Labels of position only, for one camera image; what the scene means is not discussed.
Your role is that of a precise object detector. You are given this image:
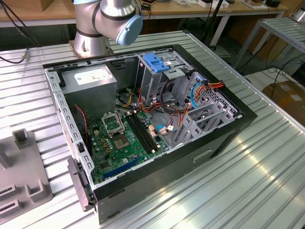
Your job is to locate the blue data wire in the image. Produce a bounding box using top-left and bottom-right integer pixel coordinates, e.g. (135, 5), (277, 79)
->
(190, 75), (207, 109)

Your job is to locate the orange red power wire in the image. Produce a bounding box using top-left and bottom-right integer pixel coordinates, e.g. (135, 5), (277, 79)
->
(194, 80), (226, 102)

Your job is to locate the grey metal disk bay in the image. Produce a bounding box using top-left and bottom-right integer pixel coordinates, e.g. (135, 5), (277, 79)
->
(172, 71), (244, 147)

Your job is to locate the black RAM slot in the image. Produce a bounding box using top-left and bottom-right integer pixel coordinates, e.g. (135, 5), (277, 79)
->
(132, 114), (158, 150)
(126, 116), (154, 154)
(134, 114), (160, 148)
(129, 115), (156, 152)

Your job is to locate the grey optical drive cage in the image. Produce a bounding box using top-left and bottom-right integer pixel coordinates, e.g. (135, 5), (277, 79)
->
(134, 51), (194, 105)

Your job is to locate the metal socket cover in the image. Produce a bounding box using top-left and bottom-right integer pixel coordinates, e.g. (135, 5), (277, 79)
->
(101, 112), (126, 138)

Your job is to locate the green motherboard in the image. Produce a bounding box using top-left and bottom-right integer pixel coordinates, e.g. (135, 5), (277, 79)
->
(88, 111), (171, 186)

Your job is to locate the blue drive cage latch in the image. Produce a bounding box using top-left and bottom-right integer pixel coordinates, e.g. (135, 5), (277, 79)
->
(143, 53), (170, 73)

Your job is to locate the black PC case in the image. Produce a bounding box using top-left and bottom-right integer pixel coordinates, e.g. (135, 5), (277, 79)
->
(42, 44), (259, 225)

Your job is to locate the blue expansion slot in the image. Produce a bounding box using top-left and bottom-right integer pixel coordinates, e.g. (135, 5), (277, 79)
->
(102, 156), (141, 179)

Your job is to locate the grey power supply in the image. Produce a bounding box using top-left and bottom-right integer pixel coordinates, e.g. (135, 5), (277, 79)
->
(61, 64), (118, 120)

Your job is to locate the black case fan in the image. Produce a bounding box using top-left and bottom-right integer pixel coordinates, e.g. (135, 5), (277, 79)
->
(75, 106), (93, 156)

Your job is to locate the grey case bezel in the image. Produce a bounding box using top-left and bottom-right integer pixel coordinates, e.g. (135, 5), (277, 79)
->
(67, 156), (97, 212)

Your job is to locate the wooden desk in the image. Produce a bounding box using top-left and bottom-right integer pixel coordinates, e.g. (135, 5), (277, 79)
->
(0, 0), (289, 46)

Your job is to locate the black tripod stand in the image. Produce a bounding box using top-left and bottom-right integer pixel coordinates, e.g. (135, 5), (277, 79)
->
(201, 0), (226, 47)

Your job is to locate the small white box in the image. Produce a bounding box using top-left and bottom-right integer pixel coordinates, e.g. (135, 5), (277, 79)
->
(199, 0), (229, 8)

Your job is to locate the brown cardboard box with label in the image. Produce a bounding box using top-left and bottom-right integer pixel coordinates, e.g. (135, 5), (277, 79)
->
(262, 80), (305, 117)

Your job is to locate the plain brown cardboard box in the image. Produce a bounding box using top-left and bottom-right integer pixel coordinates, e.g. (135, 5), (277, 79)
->
(256, 30), (290, 62)

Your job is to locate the grey parts rack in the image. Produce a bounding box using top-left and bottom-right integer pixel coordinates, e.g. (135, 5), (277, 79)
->
(0, 128), (53, 219)

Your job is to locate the metal slat side table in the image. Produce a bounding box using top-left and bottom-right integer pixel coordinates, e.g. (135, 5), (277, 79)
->
(234, 18), (305, 70)

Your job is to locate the silver cylinder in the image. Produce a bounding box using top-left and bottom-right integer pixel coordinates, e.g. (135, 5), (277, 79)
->
(290, 9), (305, 22)

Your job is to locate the red orange wire bundle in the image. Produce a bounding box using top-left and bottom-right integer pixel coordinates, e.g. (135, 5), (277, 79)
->
(137, 87), (191, 131)

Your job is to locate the white plug with blue wire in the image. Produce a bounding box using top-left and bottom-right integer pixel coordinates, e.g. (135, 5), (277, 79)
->
(154, 125), (178, 138)

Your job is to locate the black cable loop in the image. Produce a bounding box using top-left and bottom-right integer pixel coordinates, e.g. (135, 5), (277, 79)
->
(159, 78), (182, 115)

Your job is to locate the yellow orange wire bundle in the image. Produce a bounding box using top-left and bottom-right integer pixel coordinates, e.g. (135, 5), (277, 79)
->
(122, 92), (134, 108)

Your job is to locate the black robot cable with plug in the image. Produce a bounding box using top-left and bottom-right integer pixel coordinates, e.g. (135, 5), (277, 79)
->
(0, 0), (40, 64)

